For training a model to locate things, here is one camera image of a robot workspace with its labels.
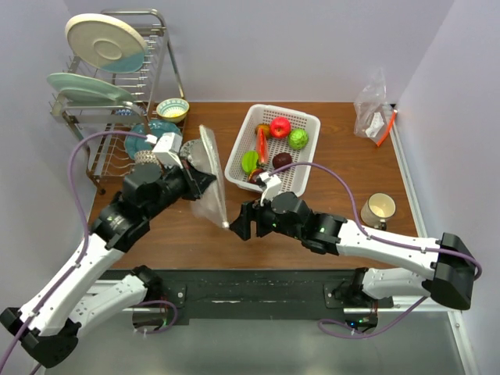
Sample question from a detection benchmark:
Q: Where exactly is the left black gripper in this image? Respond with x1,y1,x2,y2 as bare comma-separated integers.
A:
145,155,216,219

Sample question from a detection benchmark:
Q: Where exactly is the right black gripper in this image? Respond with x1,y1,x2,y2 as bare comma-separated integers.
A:
229,190,303,241

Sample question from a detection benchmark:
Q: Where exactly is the clear polka dot zip bag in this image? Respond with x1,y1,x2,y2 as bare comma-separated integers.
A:
188,125,230,230

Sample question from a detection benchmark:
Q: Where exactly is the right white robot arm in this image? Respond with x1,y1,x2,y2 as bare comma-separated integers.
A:
229,192,479,310

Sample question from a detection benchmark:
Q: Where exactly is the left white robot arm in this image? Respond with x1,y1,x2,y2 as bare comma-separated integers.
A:
1,161,216,369

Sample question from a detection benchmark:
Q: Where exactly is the clear bag with orange zipper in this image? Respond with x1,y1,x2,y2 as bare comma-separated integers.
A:
354,68,398,147

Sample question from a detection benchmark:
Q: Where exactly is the grey leaf patterned bowl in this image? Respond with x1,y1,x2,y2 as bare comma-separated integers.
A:
179,138,206,170

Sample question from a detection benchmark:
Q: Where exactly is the dark purple plum near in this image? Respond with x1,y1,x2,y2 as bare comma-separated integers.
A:
248,168,265,184

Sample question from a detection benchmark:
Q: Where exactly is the dark purple plum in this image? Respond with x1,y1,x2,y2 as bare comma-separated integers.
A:
248,168,265,184
272,152,293,170

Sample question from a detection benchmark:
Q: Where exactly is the brown patterned small bowl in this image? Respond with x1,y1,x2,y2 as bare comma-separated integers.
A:
134,150,161,166

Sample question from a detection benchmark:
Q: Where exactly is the dark purple plum far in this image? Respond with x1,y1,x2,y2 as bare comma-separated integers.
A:
272,152,293,170

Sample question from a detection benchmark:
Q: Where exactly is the green leafy toy fruit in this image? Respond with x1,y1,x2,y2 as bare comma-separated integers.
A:
241,150,259,175

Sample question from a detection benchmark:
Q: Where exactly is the watermelon slice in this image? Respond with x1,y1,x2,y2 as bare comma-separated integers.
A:
256,131,269,165

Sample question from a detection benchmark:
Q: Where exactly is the teal scalloped plate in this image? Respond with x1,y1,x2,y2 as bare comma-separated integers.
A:
124,119,183,160

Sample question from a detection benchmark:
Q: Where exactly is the teal yellow patterned bowl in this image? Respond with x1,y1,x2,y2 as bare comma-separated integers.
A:
155,98,190,123

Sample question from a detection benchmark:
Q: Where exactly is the white perforated plastic basket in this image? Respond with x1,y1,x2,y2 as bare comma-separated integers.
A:
224,104,321,192

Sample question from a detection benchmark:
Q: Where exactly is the green custard apple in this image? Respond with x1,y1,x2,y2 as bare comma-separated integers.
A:
287,129,309,150

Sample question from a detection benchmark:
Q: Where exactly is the brown orange fruit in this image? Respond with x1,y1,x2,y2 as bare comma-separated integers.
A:
255,123,271,138

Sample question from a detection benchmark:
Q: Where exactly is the red apple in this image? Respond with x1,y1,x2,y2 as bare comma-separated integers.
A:
270,116,291,138

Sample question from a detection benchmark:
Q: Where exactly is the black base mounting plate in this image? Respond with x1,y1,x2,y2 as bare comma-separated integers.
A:
146,269,394,325

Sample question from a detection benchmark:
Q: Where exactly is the blue patterned small dish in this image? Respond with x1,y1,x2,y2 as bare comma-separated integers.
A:
114,108,147,116

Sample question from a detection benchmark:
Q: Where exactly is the cream ceramic mug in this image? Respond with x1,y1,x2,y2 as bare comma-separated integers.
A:
360,192,396,230

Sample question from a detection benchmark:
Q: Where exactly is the metal dish rack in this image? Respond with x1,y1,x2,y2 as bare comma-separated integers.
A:
48,9,184,195

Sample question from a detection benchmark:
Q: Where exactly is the mint green plate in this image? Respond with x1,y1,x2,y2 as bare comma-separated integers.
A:
47,73,135,103

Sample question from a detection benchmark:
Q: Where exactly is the cream and teal large plate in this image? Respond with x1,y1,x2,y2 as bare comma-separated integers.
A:
65,13,148,73

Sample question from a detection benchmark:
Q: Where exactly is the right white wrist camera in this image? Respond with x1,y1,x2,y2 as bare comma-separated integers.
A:
257,172,282,206

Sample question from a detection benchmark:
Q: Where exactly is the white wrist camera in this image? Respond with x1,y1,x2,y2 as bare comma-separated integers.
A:
145,132,182,167
257,172,282,206

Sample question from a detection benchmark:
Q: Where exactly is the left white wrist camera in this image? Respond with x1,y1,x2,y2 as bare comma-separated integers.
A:
145,132,182,167

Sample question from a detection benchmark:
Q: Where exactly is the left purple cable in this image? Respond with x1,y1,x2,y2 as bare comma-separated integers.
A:
0,130,180,375

